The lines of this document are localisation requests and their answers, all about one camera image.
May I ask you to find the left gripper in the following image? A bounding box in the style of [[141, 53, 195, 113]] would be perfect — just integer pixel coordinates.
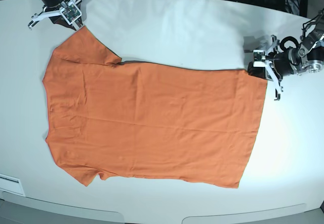
[[248, 35, 283, 101]]

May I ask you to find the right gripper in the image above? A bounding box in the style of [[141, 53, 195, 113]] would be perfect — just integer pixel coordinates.
[[27, 0, 83, 30]]

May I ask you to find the orange T-shirt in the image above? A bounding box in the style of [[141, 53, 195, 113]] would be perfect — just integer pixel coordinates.
[[43, 27, 267, 189]]

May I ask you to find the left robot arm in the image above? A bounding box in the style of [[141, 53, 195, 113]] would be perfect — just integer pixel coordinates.
[[248, 9, 323, 101]]

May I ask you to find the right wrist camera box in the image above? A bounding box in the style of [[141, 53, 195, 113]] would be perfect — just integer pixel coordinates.
[[60, 5, 82, 25]]

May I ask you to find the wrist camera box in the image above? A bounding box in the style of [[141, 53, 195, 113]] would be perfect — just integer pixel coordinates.
[[253, 50, 266, 67], [60, 5, 82, 25]]

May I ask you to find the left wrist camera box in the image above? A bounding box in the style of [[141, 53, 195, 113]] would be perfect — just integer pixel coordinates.
[[253, 50, 266, 67]]

